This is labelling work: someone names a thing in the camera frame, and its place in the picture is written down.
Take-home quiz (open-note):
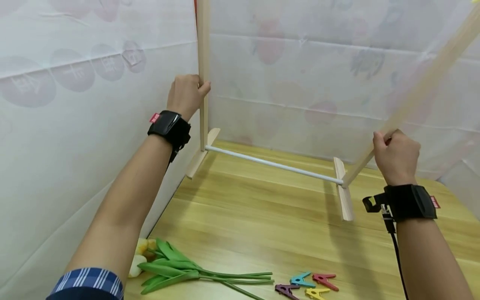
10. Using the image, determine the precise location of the person's left hand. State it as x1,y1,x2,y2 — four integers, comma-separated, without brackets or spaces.
167,74,211,122

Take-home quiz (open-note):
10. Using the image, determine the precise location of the person's right hand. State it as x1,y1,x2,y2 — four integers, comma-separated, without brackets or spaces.
372,129,421,187

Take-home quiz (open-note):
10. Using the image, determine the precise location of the wooden rack with white rod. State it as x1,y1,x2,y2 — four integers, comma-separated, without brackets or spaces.
186,0,480,222

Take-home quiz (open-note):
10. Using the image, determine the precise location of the person's left forearm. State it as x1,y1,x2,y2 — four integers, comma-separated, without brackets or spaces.
45,134,174,300

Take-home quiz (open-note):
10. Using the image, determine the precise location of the person's right forearm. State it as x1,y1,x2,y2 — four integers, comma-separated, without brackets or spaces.
395,217,475,300

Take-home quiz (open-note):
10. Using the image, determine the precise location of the black wrist band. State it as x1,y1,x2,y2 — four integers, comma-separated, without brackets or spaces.
147,110,192,163
362,185,441,300

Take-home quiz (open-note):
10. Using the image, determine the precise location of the red plastic clip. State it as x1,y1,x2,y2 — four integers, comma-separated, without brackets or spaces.
312,273,340,292

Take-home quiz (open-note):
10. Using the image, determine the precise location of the blue plastic clip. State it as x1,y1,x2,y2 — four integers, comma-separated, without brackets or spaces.
289,272,316,288

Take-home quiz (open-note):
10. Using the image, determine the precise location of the yellow plastic clip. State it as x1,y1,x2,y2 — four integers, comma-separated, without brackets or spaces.
304,288,331,300

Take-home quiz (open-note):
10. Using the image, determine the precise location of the purple plastic clip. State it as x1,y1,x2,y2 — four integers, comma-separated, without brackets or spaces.
275,284,300,300

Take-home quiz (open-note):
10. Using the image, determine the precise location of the bunch of artificial tulips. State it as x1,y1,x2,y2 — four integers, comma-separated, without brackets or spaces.
128,237,275,300

